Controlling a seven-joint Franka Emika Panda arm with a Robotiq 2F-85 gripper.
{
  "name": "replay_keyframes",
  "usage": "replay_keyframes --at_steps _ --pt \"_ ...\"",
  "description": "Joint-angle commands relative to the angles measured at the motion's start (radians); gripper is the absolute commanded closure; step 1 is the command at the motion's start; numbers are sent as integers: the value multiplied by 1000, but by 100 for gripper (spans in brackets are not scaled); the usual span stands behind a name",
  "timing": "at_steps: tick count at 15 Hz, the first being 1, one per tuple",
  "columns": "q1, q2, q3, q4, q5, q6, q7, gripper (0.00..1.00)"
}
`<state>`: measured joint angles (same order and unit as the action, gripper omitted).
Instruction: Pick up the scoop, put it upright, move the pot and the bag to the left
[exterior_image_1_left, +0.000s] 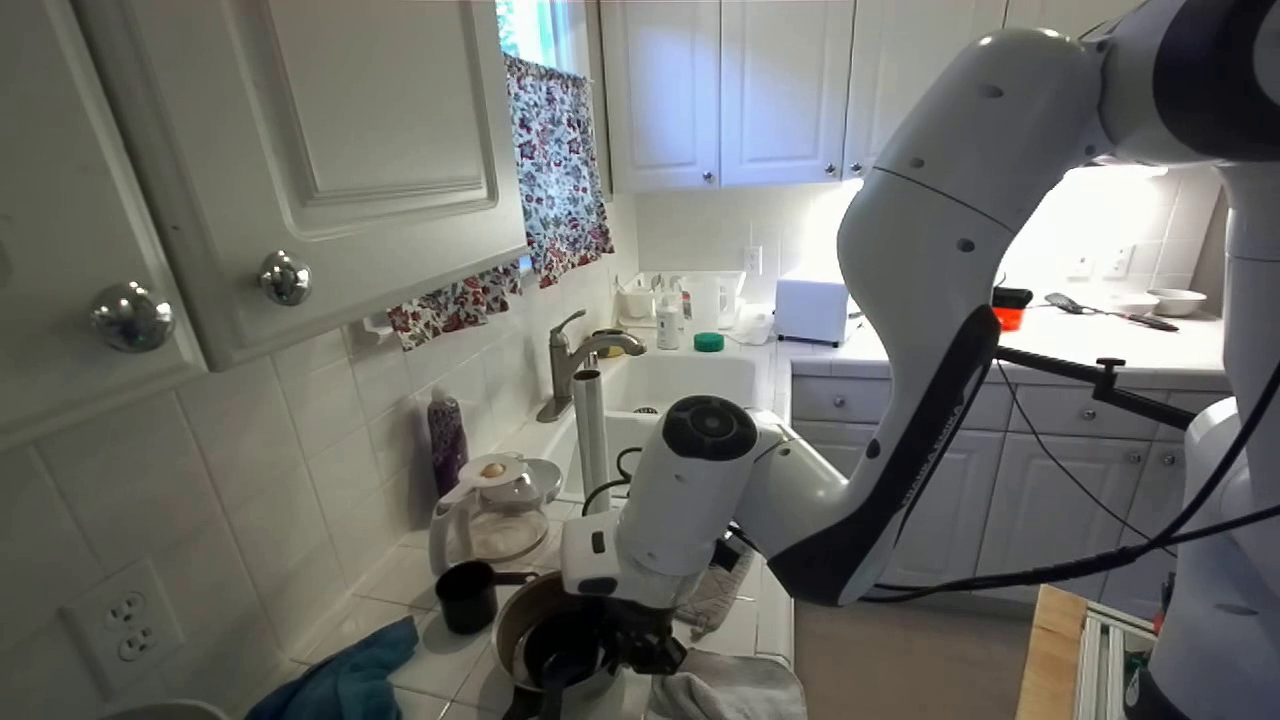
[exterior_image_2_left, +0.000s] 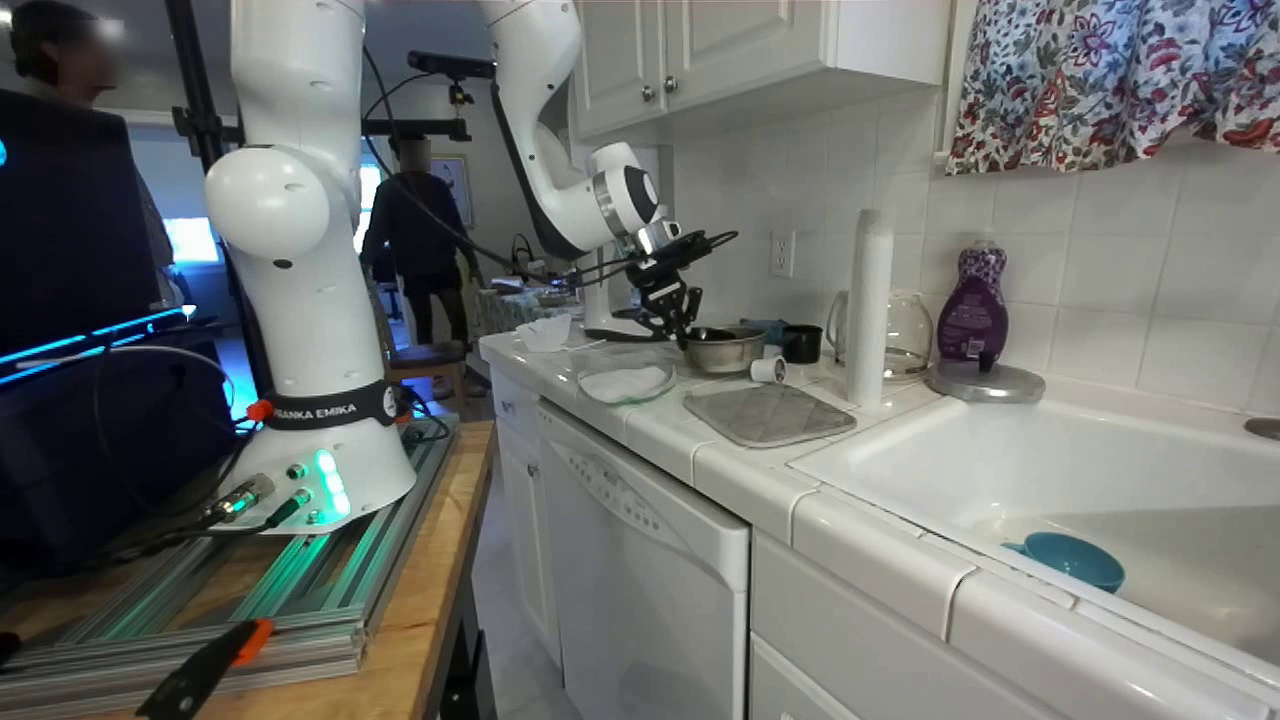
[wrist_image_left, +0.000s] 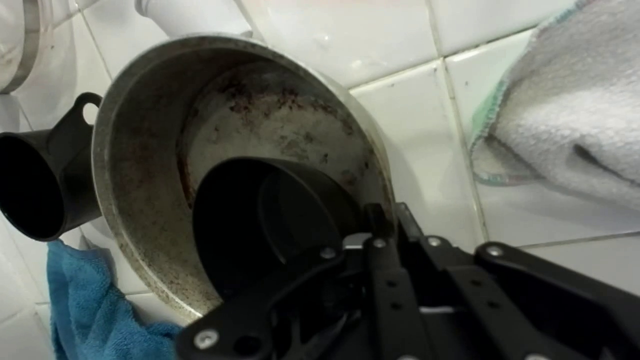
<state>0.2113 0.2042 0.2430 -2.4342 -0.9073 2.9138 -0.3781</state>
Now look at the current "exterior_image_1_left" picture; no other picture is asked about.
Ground white upright cylinder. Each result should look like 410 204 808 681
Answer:
574 368 613 502

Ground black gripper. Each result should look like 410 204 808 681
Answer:
579 594 694 681

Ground round silver cabinet knob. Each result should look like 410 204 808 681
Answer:
89 277 182 356
253 249 318 312

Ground floral curtain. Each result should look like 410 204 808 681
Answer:
383 52 621 351

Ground clear countertop containers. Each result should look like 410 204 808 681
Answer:
613 268 753 332

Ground white folded towel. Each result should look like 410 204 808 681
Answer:
647 652 811 720

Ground wide white wall cabinet door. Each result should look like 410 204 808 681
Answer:
71 0 533 377

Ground white box appliance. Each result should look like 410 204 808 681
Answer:
772 277 853 351

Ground white plate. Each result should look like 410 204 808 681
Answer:
1054 281 1163 324

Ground grey round dish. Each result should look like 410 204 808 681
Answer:
518 454 568 512

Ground white soap bottle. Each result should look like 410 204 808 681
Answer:
655 292 688 356

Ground aluminium mounting frame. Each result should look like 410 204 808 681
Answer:
1075 604 1162 720

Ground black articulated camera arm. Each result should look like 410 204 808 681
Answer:
993 339 1196 431

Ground white wall cabinet row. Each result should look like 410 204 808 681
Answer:
596 0 1154 192

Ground white ceramic sink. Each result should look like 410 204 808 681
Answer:
606 348 766 420

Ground purple bottle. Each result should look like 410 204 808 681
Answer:
417 388 474 502

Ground white wall outlet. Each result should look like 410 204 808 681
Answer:
56 556 192 694

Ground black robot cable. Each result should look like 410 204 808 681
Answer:
579 356 1280 613

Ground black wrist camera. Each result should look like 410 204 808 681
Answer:
710 530 753 578

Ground black pan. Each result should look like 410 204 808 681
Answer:
493 573 636 720

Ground white base cabinet row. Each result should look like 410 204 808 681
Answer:
791 371 1231 614

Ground window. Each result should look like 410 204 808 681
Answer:
493 0 592 76

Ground teal cloth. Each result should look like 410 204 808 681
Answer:
247 613 423 720

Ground silver sink faucet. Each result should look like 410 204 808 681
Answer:
536 307 653 427

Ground white bowl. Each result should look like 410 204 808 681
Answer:
1154 283 1212 319

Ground black measuring scoop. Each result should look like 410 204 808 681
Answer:
432 556 541 641

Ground narrow white wall cabinet door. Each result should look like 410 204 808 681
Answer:
0 0 213 451

